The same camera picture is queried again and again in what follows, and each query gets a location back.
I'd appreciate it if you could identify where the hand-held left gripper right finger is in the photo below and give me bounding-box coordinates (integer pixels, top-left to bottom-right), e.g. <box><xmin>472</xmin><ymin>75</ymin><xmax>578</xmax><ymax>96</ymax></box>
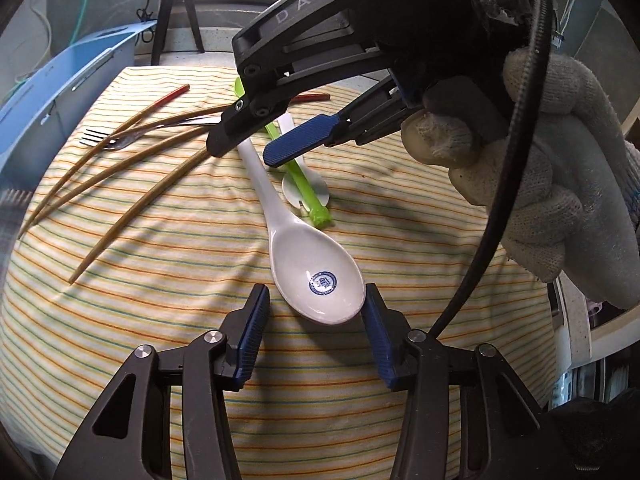
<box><xmin>364</xmin><ymin>284</ymin><xmax>566</xmax><ymax>480</ymax></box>

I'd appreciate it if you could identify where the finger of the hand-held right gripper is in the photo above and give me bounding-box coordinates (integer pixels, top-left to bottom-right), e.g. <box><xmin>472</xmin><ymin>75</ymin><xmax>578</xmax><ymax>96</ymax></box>
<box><xmin>206</xmin><ymin>0</ymin><xmax>490</xmax><ymax>158</ymax></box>
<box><xmin>263</xmin><ymin>80</ymin><xmax>417</xmax><ymax>167</ymax></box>

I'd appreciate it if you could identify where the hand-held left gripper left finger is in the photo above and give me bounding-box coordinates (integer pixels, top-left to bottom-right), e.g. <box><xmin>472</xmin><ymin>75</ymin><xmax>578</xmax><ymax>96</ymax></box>
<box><xmin>52</xmin><ymin>284</ymin><xmax>271</xmax><ymax>480</ymax></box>

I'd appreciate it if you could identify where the white plastic spork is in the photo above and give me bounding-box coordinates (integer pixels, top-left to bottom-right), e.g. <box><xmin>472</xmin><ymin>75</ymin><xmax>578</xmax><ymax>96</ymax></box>
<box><xmin>277</xmin><ymin>114</ymin><xmax>331</xmax><ymax>210</ymax></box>

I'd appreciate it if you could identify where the green plastic spoon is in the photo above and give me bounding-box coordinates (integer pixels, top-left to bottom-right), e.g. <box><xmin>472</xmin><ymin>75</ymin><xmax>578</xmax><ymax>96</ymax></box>
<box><xmin>234</xmin><ymin>77</ymin><xmax>334</xmax><ymax>229</ymax></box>

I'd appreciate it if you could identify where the white ceramic spoon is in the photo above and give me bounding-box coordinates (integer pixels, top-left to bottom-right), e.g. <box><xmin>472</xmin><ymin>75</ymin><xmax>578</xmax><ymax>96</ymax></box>
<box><xmin>237</xmin><ymin>137</ymin><xmax>366</xmax><ymax>324</ymax></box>

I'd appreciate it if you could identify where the metal fork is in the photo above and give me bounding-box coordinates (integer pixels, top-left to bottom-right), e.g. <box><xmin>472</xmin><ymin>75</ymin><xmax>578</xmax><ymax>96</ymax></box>
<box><xmin>80</xmin><ymin>115</ymin><xmax>224</xmax><ymax>154</ymax></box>

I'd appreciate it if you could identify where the blue plastic basket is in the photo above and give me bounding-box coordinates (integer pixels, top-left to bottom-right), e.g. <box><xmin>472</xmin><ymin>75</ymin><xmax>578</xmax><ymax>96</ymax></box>
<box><xmin>0</xmin><ymin>24</ymin><xmax>159</xmax><ymax>197</ymax></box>

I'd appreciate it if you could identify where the person's right hand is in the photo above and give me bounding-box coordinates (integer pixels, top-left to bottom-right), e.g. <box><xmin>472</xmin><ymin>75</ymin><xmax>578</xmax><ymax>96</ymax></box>
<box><xmin>400</xmin><ymin>51</ymin><xmax>640</xmax><ymax>311</ymax></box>

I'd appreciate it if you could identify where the striped yellow cloth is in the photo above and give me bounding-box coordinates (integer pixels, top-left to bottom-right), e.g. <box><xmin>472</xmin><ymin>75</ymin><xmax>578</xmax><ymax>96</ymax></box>
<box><xmin>0</xmin><ymin>62</ymin><xmax>562</xmax><ymax>480</ymax></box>

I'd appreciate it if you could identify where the black tripod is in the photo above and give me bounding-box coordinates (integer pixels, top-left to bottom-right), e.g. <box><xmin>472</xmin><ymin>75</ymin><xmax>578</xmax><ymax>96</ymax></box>
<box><xmin>149</xmin><ymin>0</ymin><xmax>206</xmax><ymax>66</ymax></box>

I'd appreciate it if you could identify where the dark clothing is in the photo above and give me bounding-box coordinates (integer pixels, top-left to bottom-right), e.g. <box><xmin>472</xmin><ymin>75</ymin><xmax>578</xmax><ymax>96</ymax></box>
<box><xmin>547</xmin><ymin>397</ymin><xmax>640</xmax><ymax>480</ymax></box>

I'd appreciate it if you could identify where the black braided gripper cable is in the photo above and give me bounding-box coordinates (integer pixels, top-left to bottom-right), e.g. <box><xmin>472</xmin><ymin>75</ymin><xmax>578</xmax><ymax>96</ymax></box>
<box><xmin>427</xmin><ymin>0</ymin><xmax>554</xmax><ymax>342</ymax></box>

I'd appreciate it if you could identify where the thin black cable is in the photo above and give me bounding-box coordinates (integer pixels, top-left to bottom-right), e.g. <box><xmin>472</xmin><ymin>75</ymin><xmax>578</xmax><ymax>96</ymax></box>
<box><xmin>136</xmin><ymin>0</ymin><xmax>157</xmax><ymax>44</ymax></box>

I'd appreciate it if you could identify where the green hose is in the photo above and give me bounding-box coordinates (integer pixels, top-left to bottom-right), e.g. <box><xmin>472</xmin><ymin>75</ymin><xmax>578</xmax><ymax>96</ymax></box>
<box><xmin>69</xmin><ymin>0</ymin><xmax>97</xmax><ymax>47</ymax></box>

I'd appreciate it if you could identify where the white cable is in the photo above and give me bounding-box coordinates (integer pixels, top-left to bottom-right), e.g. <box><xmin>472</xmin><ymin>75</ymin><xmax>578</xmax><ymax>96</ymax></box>
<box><xmin>9</xmin><ymin>0</ymin><xmax>57</xmax><ymax>102</ymax></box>

